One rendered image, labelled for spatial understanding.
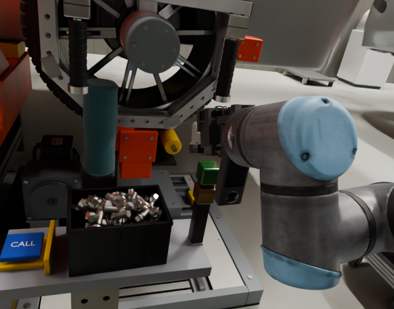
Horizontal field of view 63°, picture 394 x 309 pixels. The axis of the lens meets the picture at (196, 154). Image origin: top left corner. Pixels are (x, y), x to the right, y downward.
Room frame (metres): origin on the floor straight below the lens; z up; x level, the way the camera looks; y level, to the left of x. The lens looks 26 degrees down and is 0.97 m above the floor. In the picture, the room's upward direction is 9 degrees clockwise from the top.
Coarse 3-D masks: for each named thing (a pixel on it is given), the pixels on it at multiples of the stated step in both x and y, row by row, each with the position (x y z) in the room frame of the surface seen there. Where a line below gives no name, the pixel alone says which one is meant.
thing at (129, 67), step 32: (96, 0) 0.98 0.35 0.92; (128, 0) 1.01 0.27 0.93; (64, 32) 0.96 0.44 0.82; (192, 32) 1.08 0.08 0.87; (64, 64) 0.93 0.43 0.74; (96, 64) 0.98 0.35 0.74; (128, 64) 1.01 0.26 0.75; (192, 64) 1.09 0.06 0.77; (128, 96) 1.02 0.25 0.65; (160, 96) 1.12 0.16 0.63
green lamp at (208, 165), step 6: (198, 162) 0.61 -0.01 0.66; (204, 162) 0.61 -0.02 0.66; (210, 162) 0.61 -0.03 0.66; (198, 168) 0.60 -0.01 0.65; (204, 168) 0.58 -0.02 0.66; (210, 168) 0.59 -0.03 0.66; (216, 168) 0.59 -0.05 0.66; (198, 174) 0.60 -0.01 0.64; (204, 174) 0.58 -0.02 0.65; (210, 174) 0.58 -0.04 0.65; (216, 174) 0.59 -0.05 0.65; (204, 180) 0.58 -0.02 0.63; (210, 180) 0.58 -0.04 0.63; (216, 180) 0.59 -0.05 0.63
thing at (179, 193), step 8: (176, 184) 1.28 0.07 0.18; (184, 184) 1.30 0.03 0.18; (176, 192) 1.27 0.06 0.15; (184, 192) 1.28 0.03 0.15; (184, 200) 1.21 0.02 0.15; (192, 200) 1.18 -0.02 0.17; (184, 208) 1.10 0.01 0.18; (192, 208) 1.11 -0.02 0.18; (176, 216) 1.06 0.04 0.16; (184, 216) 1.07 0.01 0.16
